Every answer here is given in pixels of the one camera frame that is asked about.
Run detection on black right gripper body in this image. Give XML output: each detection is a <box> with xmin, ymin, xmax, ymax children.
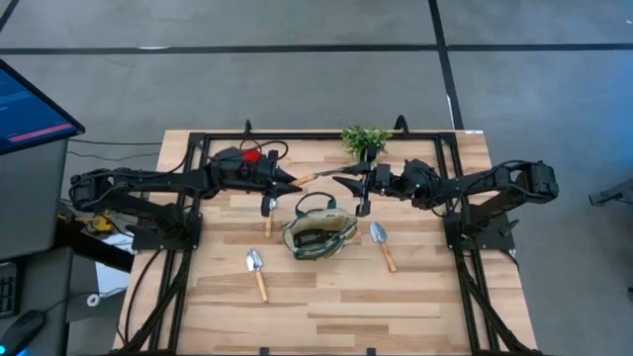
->
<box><xmin>355</xmin><ymin>145</ymin><xmax>402</xmax><ymax>218</ymax></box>

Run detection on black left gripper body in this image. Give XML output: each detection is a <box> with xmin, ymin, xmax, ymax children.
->
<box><xmin>212</xmin><ymin>145</ymin><xmax>279</xmax><ymax>219</ymax></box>

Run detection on cream green-trimmed gardening bag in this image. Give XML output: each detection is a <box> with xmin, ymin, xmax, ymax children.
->
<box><xmin>281</xmin><ymin>191</ymin><xmax>359</xmax><ymax>262</ymax></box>

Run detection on green-handled pruning shears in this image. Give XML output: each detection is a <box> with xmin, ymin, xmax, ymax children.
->
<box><xmin>294</xmin><ymin>227</ymin><xmax>331</xmax><ymax>249</ymax></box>

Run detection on green potted plant white pot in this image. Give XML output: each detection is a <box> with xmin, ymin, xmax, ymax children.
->
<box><xmin>339</xmin><ymin>124</ymin><xmax>395</xmax><ymax>164</ymax></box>

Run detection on yellow black tool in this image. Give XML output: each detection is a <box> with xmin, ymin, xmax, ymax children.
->
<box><xmin>73</xmin><ymin>213</ymin><xmax>116</xmax><ymax>234</ymax></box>

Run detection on white paper sheet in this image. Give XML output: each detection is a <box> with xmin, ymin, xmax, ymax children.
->
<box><xmin>93</xmin><ymin>231</ymin><xmax>134</xmax><ymax>298</ymax></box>

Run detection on black desk leg beam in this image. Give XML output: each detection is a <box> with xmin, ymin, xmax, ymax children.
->
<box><xmin>51</xmin><ymin>217</ymin><xmax>136</xmax><ymax>274</ymax></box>

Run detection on grey cabinet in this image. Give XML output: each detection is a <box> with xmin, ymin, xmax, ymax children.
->
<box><xmin>0</xmin><ymin>137</ymin><xmax>70</xmax><ymax>262</ymax></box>

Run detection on black tripod leg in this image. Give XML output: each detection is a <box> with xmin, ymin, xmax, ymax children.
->
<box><xmin>588</xmin><ymin>177</ymin><xmax>633</xmax><ymax>208</ymax></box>

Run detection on dark grey desk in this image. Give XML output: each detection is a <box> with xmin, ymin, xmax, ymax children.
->
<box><xmin>0</xmin><ymin>246</ymin><xmax>75</xmax><ymax>356</ymax></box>

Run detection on blue lit computer screen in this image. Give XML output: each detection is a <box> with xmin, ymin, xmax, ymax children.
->
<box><xmin>0</xmin><ymin>58</ymin><xmax>86</xmax><ymax>157</ymax></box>

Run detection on black keyboard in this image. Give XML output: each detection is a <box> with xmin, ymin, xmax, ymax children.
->
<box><xmin>0</xmin><ymin>260</ymin><xmax>22</xmax><ymax>318</ymax></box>

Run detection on black computer mouse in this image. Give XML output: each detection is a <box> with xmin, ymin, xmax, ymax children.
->
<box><xmin>0</xmin><ymin>309</ymin><xmax>46</xmax><ymax>356</ymax></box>

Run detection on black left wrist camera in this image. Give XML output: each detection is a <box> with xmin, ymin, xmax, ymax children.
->
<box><xmin>225</xmin><ymin>147</ymin><xmax>251</xmax><ymax>172</ymax></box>

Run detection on black left camera cable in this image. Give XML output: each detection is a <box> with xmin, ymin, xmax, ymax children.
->
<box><xmin>239</xmin><ymin>139</ymin><xmax>290</xmax><ymax>162</ymax></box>

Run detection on black metal table frame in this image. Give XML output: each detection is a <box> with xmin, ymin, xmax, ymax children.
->
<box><xmin>111</xmin><ymin>115</ymin><xmax>545</xmax><ymax>356</ymax></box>

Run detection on black floor cable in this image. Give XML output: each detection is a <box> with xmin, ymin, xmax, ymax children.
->
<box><xmin>66</xmin><ymin>137</ymin><xmax>163</xmax><ymax>147</ymax></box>

